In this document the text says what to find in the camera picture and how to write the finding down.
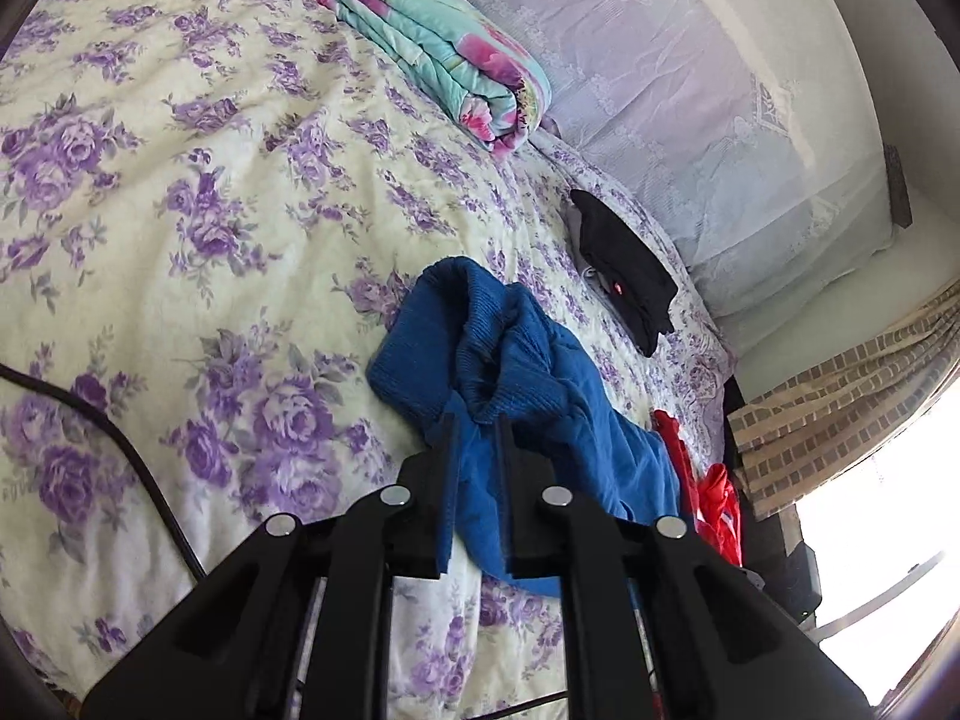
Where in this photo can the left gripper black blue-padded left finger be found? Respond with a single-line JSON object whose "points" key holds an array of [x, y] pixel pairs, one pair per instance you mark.
{"points": [[295, 622]]}

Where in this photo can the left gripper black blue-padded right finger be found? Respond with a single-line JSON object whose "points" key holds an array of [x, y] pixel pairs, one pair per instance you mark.
{"points": [[655, 623]]}

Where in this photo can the blue pants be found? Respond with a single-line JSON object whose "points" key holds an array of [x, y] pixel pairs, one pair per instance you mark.
{"points": [[465, 345]]}

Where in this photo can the red garment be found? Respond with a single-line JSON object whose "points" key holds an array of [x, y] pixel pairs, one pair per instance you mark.
{"points": [[709, 501]]}

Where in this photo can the beige checked curtain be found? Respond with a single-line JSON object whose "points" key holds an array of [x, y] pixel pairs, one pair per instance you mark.
{"points": [[818, 424]]}

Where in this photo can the folded black garment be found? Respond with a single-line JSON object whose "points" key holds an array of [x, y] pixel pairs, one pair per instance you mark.
{"points": [[631, 280]]}

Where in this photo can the purple floral bedspread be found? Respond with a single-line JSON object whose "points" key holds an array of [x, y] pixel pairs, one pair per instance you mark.
{"points": [[211, 211]]}

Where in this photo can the lavender lace headboard cover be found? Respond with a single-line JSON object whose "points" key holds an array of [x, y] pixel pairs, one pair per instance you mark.
{"points": [[745, 127]]}

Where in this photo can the folded teal pink floral quilt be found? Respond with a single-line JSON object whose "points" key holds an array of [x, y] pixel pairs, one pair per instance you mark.
{"points": [[485, 80]]}

